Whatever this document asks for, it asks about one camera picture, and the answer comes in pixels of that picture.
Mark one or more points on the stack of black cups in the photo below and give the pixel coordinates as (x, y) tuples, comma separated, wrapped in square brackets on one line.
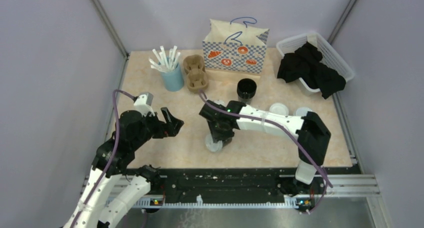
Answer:
[(246, 90)]

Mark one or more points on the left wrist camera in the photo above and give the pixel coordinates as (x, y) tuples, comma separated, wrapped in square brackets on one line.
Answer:
[(143, 103)]

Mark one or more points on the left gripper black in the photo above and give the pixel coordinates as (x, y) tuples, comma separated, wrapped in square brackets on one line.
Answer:
[(170, 128)]

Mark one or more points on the blue straw holder cup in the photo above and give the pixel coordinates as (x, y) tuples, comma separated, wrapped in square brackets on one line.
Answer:
[(173, 81)]

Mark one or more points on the black cloth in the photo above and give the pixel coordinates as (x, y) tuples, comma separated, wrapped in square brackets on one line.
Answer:
[(306, 63)]

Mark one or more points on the white plastic basket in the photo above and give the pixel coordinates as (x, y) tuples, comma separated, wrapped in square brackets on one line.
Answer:
[(330, 57)]

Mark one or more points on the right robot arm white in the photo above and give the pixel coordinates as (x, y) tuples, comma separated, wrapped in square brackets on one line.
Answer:
[(308, 132)]

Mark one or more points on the checkered paper takeout bag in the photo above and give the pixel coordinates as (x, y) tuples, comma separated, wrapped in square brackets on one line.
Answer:
[(235, 46)]

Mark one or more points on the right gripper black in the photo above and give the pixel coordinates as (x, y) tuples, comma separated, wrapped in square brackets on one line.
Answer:
[(217, 136)]

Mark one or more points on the stack of white lids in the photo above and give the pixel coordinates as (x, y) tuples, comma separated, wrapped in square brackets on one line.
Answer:
[(279, 108)]

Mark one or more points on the cardboard cup carrier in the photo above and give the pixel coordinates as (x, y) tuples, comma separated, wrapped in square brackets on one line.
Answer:
[(196, 76)]

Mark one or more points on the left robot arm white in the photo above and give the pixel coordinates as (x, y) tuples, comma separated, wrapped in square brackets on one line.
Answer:
[(133, 129)]

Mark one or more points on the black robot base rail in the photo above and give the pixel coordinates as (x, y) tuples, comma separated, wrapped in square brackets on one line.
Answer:
[(232, 185)]

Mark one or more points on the white wrapped straws bundle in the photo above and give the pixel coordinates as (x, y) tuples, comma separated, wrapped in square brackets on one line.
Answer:
[(165, 63)]

